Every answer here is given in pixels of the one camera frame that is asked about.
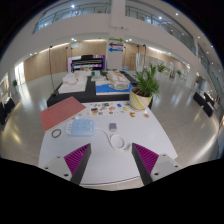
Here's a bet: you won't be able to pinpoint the white power strip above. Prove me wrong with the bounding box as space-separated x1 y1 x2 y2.
65 119 96 137

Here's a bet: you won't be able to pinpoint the thin black pole stand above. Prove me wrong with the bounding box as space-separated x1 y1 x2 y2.
143 44 148 72

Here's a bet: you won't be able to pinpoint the background potted plant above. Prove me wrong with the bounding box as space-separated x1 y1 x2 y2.
156 62 168 74

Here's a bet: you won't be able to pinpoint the black piano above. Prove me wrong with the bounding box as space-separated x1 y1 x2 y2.
68 54 106 73

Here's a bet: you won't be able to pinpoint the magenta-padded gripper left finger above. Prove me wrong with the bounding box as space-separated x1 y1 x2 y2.
41 143 92 186

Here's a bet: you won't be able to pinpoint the white power strip cable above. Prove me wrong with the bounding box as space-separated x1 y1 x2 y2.
93 127 132 152

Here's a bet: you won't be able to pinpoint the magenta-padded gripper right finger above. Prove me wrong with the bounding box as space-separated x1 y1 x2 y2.
131 142 183 187

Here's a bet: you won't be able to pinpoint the blue arrow sign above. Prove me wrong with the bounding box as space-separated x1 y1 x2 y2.
108 47 125 53

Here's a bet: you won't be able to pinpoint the tall black lamp stand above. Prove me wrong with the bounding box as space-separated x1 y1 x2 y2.
49 45 59 97

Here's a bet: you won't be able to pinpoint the black covered tables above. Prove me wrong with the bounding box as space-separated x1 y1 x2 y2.
0 96 16 124
193 91 216 118

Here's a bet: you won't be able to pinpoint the pink board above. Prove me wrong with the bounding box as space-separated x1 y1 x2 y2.
39 95 88 133

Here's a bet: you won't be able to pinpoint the white architectural model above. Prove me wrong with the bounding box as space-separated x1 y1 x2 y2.
58 71 88 95

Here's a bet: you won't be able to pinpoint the black display platform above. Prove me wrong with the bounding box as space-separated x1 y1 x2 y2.
46 75 154 108

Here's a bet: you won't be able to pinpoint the wooden ring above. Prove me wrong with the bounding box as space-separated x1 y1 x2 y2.
50 128 63 139

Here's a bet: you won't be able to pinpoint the blue-based architectural model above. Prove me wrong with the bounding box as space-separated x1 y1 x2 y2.
95 69 134 96

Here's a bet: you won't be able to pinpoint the sheet with colourful pictures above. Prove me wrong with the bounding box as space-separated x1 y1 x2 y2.
89 101 130 117

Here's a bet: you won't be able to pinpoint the potted plant in striped pot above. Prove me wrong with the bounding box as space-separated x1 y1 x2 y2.
129 63 160 111

